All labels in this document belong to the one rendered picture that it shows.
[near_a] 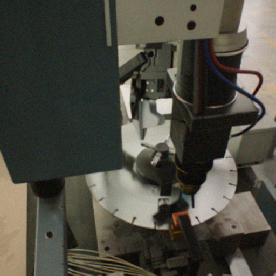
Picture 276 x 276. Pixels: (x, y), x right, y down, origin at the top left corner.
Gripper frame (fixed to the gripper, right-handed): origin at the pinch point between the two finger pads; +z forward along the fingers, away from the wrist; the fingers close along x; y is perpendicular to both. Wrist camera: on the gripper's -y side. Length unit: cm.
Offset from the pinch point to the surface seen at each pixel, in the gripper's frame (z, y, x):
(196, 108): -8.4, 21.1, -30.9
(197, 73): -12.1, 21.5, -32.8
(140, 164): 5.8, 2.5, -3.9
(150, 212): 12.9, 8.6, -11.6
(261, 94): -10, 7, 222
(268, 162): 32, 22, 149
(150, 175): 7.5, 5.6, -5.5
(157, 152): 2.7, 6.6, -4.7
